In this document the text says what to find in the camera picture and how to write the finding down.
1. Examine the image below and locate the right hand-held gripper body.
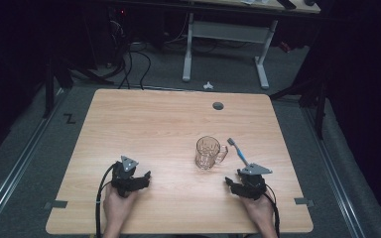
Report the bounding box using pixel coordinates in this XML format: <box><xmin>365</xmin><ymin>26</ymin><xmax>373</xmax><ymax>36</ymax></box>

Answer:
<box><xmin>237</xmin><ymin>163</ymin><xmax>273</xmax><ymax>201</ymax></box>

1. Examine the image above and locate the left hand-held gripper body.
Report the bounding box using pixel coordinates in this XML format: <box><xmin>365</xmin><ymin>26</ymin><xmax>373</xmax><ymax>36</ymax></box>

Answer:
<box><xmin>110</xmin><ymin>155</ymin><xmax>140</xmax><ymax>198</ymax></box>

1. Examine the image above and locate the blue toothbrush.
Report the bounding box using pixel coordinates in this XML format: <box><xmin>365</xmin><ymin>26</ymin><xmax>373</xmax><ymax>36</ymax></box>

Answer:
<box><xmin>226</xmin><ymin>137</ymin><xmax>250</xmax><ymax>167</ymax></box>

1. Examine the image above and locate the clear glass mug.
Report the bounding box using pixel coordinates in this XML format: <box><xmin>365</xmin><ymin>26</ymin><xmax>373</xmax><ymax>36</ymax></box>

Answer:
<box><xmin>194</xmin><ymin>135</ymin><xmax>229</xmax><ymax>172</ymax></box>

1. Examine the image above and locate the person's right hand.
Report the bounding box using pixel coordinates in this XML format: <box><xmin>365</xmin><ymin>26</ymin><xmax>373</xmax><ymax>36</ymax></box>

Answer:
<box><xmin>241</xmin><ymin>194</ymin><xmax>275</xmax><ymax>229</ymax></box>

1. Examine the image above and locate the person's left hand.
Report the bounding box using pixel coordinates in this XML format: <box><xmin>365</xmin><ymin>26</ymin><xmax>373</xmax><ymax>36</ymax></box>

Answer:
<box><xmin>102</xmin><ymin>184</ymin><xmax>138</xmax><ymax>226</ymax></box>

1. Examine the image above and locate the grey tape strip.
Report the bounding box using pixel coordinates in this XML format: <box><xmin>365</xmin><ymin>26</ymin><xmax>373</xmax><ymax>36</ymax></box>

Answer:
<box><xmin>294</xmin><ymin>196</ymin><xmax>315</xmax><ymax>208</ymax></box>
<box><xmin>43</xmin><ymin>199</ymin><xmax>68</xmax><ymax>210</ymax></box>

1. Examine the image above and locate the black metal stand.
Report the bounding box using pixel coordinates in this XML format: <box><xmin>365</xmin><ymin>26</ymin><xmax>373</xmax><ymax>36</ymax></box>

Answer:
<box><xmin>269</xmin><ymin>75</ymin><xmax>328</xmax><ymax>140</ymax></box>
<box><xmin>42</xmin><ymin>54</ymin><xmax>115</xmax><ymax>119</ymax></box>

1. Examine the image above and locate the small red object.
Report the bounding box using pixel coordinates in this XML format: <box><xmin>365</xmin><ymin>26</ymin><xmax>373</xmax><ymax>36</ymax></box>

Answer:
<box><xmin>279</xmin><ymin>41</ymin><xmax>293</xmax><ymax>54</ymax></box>

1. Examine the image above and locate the dark equipment with red light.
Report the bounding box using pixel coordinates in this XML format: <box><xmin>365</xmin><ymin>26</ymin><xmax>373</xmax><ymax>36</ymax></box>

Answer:
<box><xmin>107</xmin><ymin>5</ymin><xmax>131</xmax><ymax>46</ymax></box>

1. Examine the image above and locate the black object on desk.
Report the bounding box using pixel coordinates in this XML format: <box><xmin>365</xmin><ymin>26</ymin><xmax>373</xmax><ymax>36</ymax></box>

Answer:
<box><xmin>277</xmin><ymin>0</ymin><xmax>298</xmax><ymax>10</ymax></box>

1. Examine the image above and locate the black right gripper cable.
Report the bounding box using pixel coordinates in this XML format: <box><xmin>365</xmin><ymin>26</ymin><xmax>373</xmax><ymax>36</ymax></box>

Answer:
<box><xmin>262</xmin><ymin>183</ymin><xmax>282</xmax><ymax>238</ymax></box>

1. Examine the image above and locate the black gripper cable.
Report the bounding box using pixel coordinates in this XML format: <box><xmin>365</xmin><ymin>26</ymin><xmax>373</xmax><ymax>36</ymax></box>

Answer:
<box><xmin>262</xmin><ymin>183</ymin><xmax>282</xmax><ymax>238</ymax></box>
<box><xmin>94</xmin><ymin>162</ymin><xmax>117</xmax><ymax>238</ymax></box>

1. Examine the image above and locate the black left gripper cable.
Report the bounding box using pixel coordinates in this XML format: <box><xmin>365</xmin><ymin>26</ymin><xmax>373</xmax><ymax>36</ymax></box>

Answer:
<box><xmin>94</xmin><ymin>162</ymin><xmax>117</xmax><ymax>238</ymax></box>

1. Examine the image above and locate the metal floor rail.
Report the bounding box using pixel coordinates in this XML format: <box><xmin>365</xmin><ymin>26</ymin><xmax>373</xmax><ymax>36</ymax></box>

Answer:
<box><xmin>301</xmin><ymin>106</ymin><xmax>367</xmax><ymax>238</ymax></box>
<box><xmin>0</xmin><ymin>88</ymin><xmax>65</xmax><ymax>230</ymax></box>

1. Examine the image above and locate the black floor cable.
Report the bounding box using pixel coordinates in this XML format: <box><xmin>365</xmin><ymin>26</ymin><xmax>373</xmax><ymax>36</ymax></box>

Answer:
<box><xmin>137</xmin><ymin>50</ymin><xmax>153</xmax><ymax>91</ymax></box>
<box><xmin>117</xmin><ymin>46</ymin><xmax>134</xmax><ymax>90</ymax></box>

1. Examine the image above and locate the wooden desk white metal frame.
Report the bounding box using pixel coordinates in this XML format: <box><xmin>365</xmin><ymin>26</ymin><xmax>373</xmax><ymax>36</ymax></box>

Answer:
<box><xmin>182</xmin><ymin>0</ymin><xmax>321</xmax><ymax>90</ymax></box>

